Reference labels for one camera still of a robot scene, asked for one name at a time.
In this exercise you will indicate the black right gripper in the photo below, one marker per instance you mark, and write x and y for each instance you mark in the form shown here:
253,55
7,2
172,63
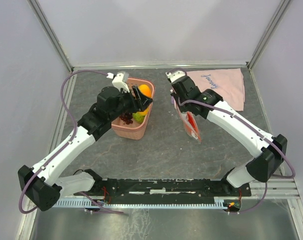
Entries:
174,94

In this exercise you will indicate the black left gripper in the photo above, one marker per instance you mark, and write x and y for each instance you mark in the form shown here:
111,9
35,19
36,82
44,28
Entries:
136,106

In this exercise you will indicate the orange toy fruit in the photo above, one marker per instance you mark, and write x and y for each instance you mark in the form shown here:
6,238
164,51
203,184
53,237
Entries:
145,90

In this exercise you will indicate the green custard apple toy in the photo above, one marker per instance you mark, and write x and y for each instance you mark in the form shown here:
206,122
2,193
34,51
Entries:
138,117

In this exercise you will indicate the clear zip top bag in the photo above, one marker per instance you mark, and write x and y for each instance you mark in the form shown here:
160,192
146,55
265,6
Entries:
182,115

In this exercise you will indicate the pink plastic perforated basket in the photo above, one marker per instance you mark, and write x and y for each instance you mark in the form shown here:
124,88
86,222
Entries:
134,131

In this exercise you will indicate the watermelon slice toy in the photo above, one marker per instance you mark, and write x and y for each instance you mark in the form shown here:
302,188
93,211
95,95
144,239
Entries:
191,127

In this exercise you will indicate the yellow toy mango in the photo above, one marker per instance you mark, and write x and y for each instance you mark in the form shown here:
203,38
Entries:
144,113

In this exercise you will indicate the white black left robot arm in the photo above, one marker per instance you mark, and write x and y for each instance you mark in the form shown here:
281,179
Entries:
43,184

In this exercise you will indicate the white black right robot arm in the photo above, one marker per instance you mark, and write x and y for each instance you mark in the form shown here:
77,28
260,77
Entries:
267,151

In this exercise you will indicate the dark red grape bunch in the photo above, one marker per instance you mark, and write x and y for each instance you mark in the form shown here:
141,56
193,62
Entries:
127,118

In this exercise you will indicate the pink embroidered cloth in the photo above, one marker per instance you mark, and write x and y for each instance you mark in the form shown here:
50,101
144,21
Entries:
228,83

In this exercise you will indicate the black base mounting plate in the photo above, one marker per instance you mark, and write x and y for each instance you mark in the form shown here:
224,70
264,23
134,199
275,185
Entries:
155,200

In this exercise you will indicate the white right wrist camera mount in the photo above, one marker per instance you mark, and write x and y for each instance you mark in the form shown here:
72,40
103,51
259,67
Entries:
174,75

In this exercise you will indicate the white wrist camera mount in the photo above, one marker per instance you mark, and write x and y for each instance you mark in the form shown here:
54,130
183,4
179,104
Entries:
174,75
119,81

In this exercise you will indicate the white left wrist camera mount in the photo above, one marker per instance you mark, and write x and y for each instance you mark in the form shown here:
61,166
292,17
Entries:
119,81

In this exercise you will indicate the aluminium frame rail front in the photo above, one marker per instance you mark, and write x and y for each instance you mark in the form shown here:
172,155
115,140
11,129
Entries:
275,188

